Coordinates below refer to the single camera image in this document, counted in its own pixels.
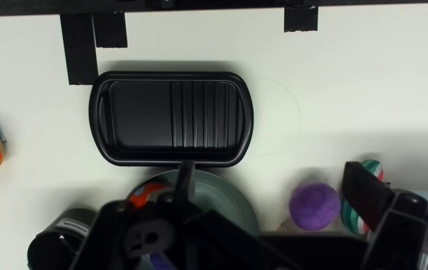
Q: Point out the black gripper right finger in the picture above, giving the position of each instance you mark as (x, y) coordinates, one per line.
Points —
(363, 189)

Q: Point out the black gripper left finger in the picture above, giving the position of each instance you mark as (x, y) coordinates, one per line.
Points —
(184, 182)

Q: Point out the orange red plush ball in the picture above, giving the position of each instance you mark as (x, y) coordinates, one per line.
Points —
(140, 195)

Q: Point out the black cooking pot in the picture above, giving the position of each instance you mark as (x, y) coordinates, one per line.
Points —
(58, 245)

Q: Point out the purple plush ball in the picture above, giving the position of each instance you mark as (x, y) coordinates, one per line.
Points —
(315, 206)

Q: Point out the black plastic tray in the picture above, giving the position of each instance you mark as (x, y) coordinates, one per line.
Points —
(146, 119)

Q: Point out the grey round plate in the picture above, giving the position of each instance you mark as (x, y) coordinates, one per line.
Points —
(214, 192)

